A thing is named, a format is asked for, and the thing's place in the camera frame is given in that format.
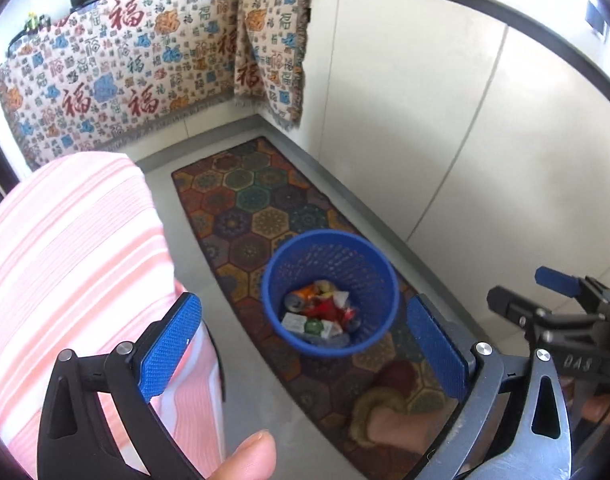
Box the blue plastic waste basket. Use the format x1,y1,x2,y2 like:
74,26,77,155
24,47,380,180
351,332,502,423
261,230,401,358

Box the orange snack packet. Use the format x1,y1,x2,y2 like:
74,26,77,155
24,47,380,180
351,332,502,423
285,284,322,311

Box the large printed cloth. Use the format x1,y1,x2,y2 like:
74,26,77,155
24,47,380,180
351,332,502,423
0,0,246,171

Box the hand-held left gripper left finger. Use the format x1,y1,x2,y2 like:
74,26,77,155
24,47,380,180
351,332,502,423
36,291,204,480

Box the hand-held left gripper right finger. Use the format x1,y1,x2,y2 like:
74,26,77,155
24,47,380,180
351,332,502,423
406,294,572,480

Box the green white milk carton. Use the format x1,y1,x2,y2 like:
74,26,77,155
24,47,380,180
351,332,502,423
281,311,347,343

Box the hexagon patterned floor rug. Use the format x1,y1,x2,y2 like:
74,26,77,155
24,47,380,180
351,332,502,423
171,136,466,476

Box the person's right hand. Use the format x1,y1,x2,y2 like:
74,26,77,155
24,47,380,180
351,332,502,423
582,392,610,423

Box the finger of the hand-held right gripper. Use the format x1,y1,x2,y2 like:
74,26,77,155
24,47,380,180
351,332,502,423
487,286,550,333
535,266,610,311

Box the pink striped tablecloth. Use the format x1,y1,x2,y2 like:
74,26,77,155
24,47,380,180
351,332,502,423
0,152,226,480

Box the white lower cabinets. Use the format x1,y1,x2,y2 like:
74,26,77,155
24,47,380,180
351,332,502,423
305,0,610,286

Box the round red snack packet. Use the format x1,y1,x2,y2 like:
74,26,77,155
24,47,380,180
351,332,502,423
310,300,358,331

